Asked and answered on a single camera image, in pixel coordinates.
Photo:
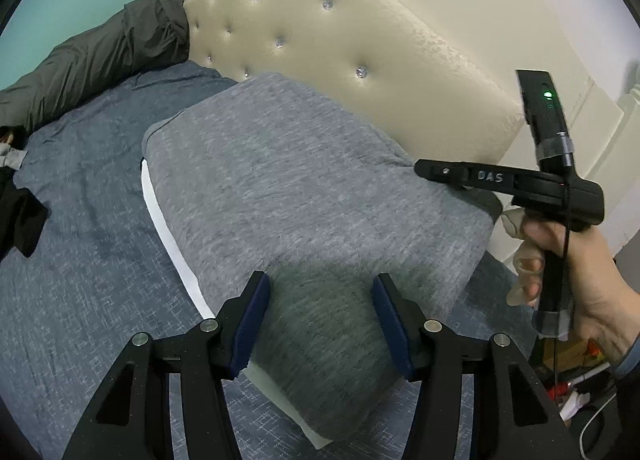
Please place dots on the person's right forearm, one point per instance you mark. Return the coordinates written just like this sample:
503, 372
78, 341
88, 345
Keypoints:
631, 360

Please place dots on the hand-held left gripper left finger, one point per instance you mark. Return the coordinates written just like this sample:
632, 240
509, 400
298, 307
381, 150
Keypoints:
252, 320

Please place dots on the cream tufted headboard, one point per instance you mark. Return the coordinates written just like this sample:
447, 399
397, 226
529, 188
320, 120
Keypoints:
375, 40

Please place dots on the dark grey rolled duvet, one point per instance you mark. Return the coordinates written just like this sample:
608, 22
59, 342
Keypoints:
100, 55

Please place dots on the light grey shirt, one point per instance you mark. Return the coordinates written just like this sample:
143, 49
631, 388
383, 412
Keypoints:
10, 155

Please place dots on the colourful floor clutter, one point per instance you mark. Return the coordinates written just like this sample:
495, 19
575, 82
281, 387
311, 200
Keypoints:
575, 390

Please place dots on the black garment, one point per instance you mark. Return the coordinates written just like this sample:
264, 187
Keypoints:
20, 220

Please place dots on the grey knit sweater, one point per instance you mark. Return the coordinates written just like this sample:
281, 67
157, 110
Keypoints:
300, 190

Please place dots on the person's right hand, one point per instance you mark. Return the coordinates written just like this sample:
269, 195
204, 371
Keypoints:
595, 280

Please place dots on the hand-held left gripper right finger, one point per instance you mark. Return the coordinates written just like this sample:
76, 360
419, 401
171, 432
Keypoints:
392, 325

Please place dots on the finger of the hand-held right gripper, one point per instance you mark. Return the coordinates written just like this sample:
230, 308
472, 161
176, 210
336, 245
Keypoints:
450, 173

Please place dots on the white folded garment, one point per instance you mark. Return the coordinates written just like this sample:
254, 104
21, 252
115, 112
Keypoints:
172, 245

